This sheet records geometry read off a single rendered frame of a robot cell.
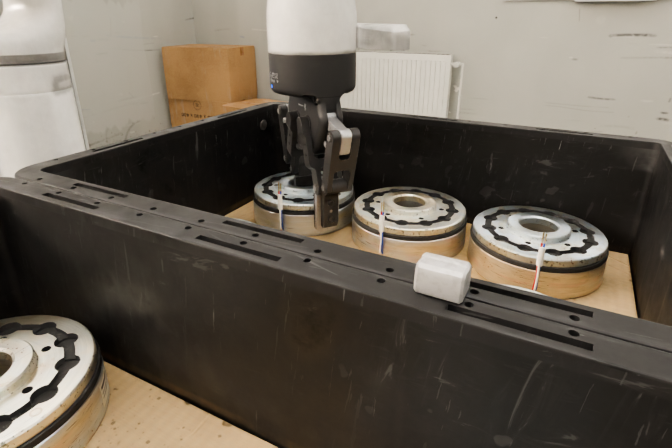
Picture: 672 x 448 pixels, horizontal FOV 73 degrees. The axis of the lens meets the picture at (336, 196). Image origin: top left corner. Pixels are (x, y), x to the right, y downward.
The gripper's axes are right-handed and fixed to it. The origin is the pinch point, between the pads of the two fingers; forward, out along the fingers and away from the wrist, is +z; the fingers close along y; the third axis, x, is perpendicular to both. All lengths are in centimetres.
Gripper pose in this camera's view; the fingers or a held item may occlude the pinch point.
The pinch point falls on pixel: (315, 203)
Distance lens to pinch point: 43.9
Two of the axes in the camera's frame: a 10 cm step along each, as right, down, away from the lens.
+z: 0.0, 9.3, 3.7
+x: 9.1, -1.6, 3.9
